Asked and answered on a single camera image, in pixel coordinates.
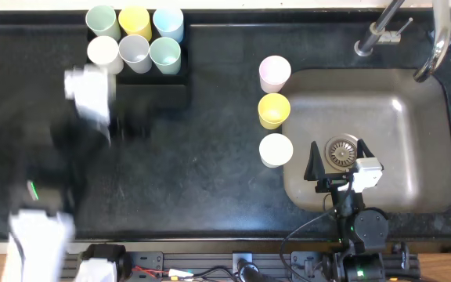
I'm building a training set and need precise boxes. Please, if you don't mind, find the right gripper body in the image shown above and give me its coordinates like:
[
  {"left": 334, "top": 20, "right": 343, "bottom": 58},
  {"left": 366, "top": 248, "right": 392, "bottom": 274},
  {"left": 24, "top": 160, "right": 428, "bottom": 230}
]
[{"left": 314, "top": 174, "right": 354, "bottom": 193}]

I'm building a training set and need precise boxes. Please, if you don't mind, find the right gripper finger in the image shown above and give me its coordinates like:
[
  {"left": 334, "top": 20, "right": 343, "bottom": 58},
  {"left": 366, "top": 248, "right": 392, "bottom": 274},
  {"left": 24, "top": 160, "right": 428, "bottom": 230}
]
[
  {"left": 355, "top": 138, "right": 377, "bottom": 168},
  {"left": 303, "top": 140, "right": 327, "bottom": 182}
]

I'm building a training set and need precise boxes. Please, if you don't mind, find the white cup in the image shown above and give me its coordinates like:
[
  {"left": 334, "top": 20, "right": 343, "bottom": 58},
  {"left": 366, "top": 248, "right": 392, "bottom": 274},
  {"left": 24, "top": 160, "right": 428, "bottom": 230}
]
[
  {"left": 86, "top": 35, "right": 124, "bottom": 75},
  {"left": 258, "top": 132, "right": 294, "bottom": 169}
]

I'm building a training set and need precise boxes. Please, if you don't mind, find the steel sink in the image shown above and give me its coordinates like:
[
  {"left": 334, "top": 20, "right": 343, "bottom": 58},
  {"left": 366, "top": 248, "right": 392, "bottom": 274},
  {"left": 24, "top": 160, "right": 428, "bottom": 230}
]
[{"left": 280, "top": 68, "right": 451, "bottom": 215}]

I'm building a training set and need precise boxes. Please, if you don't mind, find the yellow cup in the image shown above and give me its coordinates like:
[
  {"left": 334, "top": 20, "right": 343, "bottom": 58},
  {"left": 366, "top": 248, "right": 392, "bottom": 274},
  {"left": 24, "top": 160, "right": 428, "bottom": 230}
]
[
  {"left": 258, "top": 92, "right": 291, "bottom": 131},
  {"left": 117, "top": 5, "right": 153, "bottom": 42}
]

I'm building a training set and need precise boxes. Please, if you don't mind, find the pink cup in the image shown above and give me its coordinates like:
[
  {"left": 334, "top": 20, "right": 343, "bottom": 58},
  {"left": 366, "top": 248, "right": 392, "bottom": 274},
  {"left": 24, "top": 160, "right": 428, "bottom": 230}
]
[{"left": 258, "top": 55, "right": 292, "bottom": 94}]

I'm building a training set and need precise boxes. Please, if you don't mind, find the steel tap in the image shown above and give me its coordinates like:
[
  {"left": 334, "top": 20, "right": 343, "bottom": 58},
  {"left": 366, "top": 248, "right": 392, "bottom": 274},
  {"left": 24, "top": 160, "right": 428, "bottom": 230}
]
[{"left": 353, "top": 0, "right": 451, "bottom": 84}]

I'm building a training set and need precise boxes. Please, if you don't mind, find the black tray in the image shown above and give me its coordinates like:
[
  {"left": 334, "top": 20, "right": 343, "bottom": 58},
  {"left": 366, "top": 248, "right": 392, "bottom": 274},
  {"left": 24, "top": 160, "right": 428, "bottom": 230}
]
[{"left": 86, "top": 5, "right": 190, "bottom": 110}]

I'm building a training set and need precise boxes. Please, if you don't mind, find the green cup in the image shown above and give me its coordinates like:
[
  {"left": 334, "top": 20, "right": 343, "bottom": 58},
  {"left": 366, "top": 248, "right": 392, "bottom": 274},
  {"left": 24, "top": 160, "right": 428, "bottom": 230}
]
[
  {"left": 85, "top": 4, "right": 122, "bottom": 42},
  {"left": 149, "top": 36, "right": 182, "bottom": 76}
]

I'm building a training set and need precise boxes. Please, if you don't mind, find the blue cup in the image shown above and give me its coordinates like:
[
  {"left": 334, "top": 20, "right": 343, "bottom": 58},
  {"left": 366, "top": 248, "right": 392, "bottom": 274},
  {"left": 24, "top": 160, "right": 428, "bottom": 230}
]
[{"left": 152, "top": 7, "right": 185, "bottom": 44}]

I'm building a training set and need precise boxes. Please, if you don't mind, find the grey cup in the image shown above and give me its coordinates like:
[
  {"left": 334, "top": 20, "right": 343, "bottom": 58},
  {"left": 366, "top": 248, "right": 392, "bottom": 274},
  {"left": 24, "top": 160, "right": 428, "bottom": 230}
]
[{"left": 118, "top": 34, "right": 153, "bottom": 74}]

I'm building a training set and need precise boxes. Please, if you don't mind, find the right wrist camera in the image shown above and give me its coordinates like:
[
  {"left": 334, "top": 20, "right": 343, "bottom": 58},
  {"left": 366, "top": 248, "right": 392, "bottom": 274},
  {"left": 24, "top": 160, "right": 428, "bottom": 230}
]
[{"left": 337, "top": 156, "right": 384, "bottom": 193}]

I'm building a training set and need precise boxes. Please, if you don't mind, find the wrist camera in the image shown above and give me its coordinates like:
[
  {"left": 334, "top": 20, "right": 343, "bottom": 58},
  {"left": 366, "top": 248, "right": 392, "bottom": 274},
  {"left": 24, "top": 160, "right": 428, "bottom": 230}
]
[
  {"left": 63, "top": 64, "right": 117, "bottom": 138},
  {"left": 337, "top": 156, "right": 384, "bottom": 193}
]

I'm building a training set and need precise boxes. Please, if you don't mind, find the black cable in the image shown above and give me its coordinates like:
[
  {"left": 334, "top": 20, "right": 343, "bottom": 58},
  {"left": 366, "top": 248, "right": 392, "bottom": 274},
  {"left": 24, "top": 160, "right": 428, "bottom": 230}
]
[{"left": 279, "top": 178, "right": 355, "bottom": 282}]

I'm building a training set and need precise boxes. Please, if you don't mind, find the mounting rail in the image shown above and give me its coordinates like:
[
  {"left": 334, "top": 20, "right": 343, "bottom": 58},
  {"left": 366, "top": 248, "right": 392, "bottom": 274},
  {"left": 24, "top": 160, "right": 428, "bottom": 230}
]
[{"left": 60, "top": 250, "right": 422, "bottom": 282}]

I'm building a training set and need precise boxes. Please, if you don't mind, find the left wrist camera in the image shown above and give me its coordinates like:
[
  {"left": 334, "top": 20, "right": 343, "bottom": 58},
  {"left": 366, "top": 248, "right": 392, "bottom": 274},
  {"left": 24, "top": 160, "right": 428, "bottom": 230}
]
[{"left": 63, "top": 64, "right": 117, "bottom": 138}]

